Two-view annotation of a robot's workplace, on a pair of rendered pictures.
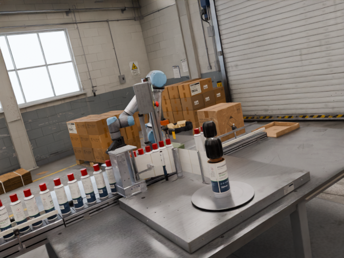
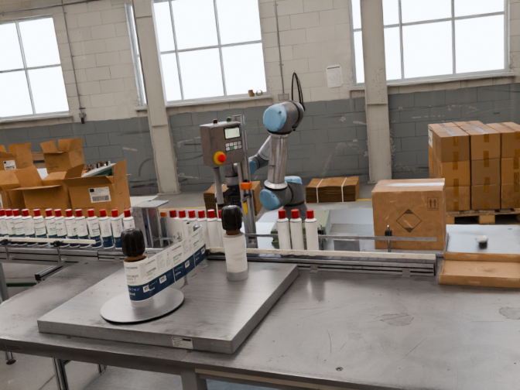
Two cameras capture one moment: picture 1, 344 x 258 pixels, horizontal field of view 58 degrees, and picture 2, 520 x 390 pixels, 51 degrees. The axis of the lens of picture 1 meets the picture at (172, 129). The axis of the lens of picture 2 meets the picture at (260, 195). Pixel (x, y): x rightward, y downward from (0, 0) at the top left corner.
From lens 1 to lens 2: 2.14 m
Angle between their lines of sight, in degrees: 54
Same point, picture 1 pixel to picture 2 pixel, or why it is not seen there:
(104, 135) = (452, 165)
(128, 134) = (504, 174)
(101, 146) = not seen: hidden behind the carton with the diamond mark
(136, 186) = (152, 251)
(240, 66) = not seen: outside the picture
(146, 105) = (208, 155)
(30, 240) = (70, 257)
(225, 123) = (391, 218)
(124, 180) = not seen: hidden behind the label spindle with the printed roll
